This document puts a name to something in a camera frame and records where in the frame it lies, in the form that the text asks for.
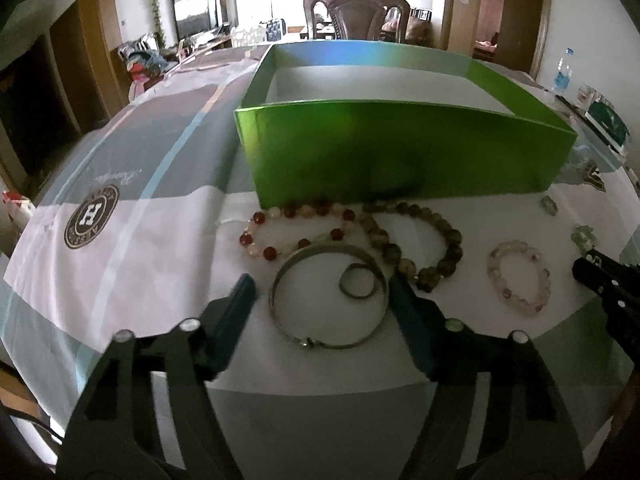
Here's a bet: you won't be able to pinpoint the red and white bead bracelet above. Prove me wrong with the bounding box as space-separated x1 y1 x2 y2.
239 197 358 261

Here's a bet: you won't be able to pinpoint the red and white packet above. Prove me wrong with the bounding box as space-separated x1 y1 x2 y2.
0 190 36 256

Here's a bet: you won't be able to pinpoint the clear plastic water bottle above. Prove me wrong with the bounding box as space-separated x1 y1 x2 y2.
552 48 575 95

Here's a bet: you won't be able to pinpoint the shiny green cardboard box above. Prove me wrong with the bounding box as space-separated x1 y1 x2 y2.
234 42 578 209

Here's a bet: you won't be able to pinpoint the white plastic chairs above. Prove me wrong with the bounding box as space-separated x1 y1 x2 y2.
231 25 266 48

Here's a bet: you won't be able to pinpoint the silver metal bangle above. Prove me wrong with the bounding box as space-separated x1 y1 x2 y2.
269 244 390 351

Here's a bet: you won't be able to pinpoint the pale green jade pendant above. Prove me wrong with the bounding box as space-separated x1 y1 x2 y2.
571 225 597 256

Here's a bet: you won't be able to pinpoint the dark carved wooden chair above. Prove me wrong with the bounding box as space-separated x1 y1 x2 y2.
303 0 412 45

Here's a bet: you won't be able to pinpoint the wooden shelf cabinet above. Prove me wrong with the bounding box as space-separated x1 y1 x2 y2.
0 0 131 196

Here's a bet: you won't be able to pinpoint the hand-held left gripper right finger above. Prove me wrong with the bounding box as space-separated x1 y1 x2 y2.
390 276 586 480

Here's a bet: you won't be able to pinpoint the green and white packet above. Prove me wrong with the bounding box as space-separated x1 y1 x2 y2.
585 95 630 153

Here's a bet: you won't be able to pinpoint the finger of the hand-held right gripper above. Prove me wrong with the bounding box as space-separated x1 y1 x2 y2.
572 257 640 311
587 250 640 286

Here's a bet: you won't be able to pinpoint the grey and white printed tablecloth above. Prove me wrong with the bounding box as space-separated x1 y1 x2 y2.
0 42 640 480

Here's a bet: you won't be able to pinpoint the green leaf garland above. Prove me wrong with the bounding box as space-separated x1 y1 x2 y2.
146 0 166 46

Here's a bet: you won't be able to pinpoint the black cable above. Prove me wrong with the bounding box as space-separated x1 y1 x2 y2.
0 360 61 441

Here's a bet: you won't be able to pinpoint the small metal ring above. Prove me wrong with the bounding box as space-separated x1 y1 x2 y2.
339 262 381 300

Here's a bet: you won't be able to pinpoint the flat screen television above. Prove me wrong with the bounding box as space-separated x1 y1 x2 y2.
171 0 219 43

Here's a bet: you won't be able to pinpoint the pile of colourful clothes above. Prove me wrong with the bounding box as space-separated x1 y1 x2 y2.
119 35 171 86

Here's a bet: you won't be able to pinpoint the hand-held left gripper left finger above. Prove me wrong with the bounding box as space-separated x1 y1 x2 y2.
55 274 257 480

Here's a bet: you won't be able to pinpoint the pink crystal bead bracelet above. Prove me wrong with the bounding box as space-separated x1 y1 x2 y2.
488 241 552 317

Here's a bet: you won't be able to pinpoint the brown bead bracelet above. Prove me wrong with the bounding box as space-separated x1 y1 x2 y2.
357 201 463 292

